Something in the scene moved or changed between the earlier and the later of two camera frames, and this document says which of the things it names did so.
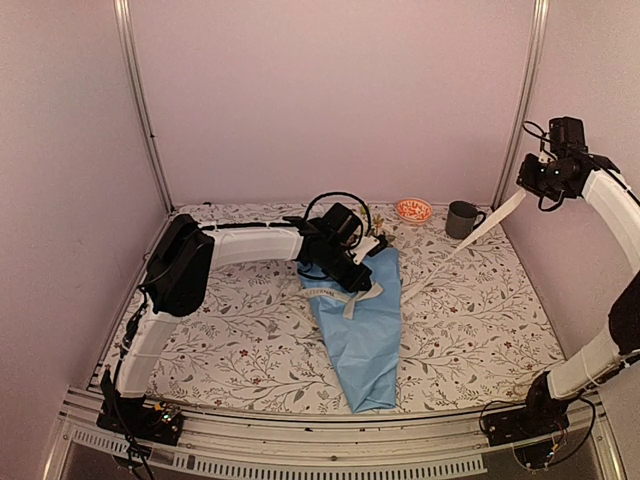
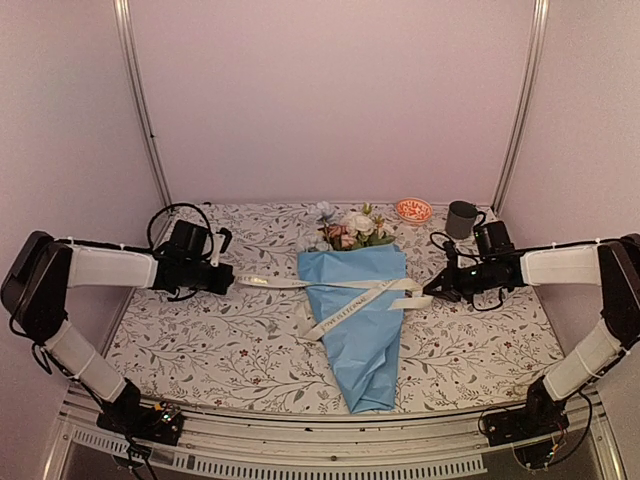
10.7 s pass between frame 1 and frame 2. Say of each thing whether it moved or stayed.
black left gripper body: moved
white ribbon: moved
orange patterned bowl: stayed
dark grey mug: stayed
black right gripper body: moved
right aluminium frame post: stayed
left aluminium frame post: stayed
